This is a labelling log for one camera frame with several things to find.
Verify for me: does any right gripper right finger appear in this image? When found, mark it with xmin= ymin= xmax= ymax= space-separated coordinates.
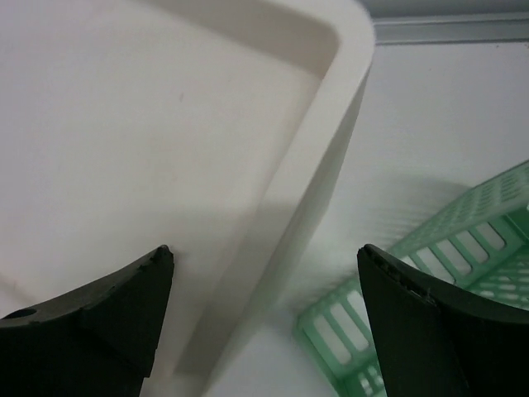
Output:
xmin=357 ymin=245 xmax=528 ymax=396

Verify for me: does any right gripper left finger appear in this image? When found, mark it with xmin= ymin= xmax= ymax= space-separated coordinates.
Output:
xmin=1 ymin=246 xmax=174 ymax=396

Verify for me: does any white three-drawer organizer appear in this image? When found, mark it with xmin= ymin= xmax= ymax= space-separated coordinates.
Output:
xmin=1 ymin=1 xmax=375 ymax=396

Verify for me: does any green plastic file tray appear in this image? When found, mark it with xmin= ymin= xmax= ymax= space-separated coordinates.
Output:
xmin=294 ymin=163 xmax=528 ymax=396

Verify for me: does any aluminium table edge rail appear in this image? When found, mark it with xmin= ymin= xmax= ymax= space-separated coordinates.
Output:
xmin=374 ymin=12 xmax=528 ymax=45

